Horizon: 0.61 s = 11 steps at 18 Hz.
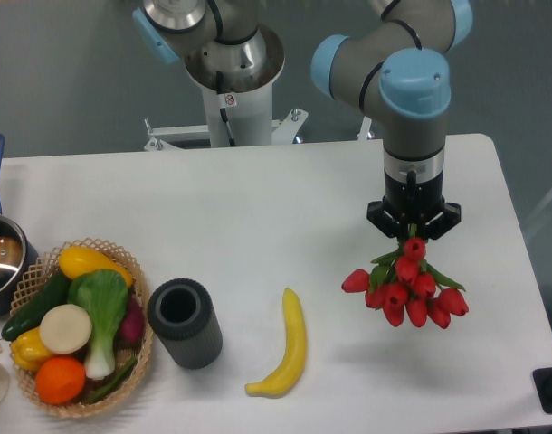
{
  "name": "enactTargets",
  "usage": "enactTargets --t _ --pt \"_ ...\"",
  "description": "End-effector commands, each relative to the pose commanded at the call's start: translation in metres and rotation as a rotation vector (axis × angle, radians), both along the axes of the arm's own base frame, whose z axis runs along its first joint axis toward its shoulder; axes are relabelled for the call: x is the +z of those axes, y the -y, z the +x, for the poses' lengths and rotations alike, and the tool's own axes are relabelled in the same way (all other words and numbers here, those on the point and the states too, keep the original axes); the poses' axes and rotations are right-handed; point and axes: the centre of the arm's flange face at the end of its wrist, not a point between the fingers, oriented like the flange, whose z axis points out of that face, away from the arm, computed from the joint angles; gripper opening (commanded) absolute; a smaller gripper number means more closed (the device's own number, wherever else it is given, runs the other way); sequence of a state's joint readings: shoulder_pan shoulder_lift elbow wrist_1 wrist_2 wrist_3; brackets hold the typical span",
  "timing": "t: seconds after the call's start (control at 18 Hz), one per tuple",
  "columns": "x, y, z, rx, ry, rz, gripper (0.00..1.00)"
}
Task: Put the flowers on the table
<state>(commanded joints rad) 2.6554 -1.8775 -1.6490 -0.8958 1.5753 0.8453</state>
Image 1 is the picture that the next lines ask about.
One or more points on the black device at edge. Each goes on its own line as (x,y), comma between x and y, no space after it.
(543,381)

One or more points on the woven wicker basket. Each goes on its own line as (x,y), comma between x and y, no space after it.
(34,279)

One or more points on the blue handled saucepan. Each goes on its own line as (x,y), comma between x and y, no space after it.
(17,254)

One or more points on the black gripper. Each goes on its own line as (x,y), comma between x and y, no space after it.
(414,201)

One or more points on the green bean pod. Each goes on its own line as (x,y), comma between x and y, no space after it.
(107,388)

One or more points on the orange fruit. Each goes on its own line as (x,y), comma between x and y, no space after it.
(60,379)

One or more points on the white round radish slice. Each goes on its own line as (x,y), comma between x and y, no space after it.
(65,329)

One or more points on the red tulip bouquet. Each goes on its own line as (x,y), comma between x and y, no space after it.
(403,284)

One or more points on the dark green cucumber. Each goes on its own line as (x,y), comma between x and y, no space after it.
(54,293)

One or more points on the dark grey ribbed vase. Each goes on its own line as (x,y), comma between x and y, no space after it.
(181,314)

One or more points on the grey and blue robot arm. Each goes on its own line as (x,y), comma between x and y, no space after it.
(397,75)

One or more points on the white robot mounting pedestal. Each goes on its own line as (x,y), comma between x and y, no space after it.
(236,83)

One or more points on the purple red onion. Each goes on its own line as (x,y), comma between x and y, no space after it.
(131,329)

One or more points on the yellow bell pepper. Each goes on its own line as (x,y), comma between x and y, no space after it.
(29,352)

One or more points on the yellow banana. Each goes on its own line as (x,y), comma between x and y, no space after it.
(286,375)

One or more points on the green bok choy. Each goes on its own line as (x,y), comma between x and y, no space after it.
(103,295)

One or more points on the yellow squash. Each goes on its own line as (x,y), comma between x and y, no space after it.
(76,261)

